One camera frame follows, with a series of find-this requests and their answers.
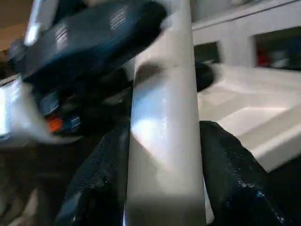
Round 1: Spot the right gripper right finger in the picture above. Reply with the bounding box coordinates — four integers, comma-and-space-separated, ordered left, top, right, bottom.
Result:
198, 120, 291, 226

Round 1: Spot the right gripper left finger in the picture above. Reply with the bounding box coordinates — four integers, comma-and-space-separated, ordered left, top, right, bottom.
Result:
55, 119, 132, 226

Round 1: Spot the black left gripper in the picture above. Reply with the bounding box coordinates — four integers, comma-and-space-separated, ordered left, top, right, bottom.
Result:
7, 0, 169, 138

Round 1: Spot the white plastic table top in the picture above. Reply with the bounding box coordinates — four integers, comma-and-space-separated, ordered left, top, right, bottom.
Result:
197, 63, 301, 174

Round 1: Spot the white sideboard cabinet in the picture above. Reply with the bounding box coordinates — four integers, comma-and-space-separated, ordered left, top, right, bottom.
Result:
190, 0, 301, 69

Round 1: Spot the black table mat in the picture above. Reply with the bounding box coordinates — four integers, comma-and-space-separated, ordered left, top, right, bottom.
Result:
0, 131, 301, 226

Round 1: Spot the white plastic table leg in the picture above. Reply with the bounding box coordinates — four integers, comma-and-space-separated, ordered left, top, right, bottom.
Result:
124, 0, 215, 226

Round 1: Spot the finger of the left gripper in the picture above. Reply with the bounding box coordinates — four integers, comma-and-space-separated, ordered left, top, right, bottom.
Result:
194, 61, 215, 93

